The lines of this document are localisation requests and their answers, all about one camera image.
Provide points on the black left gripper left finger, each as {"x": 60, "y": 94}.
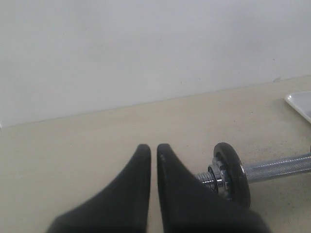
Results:
{"x": 121, "y": 207}

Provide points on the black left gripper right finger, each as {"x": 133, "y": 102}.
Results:
{"x": 189, "y": 207}

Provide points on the chrome dumbbell bar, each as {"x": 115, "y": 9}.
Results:
{"x": 267, "y": 170}

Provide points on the chrome star collar nut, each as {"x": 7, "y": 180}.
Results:
{"x": 221, "y": 178}

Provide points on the black weight plate near collar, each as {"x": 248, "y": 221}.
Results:
{"x": 239, "y": 188}

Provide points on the white plastic tray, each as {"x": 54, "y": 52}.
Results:
{"x": 301, "y": 103}

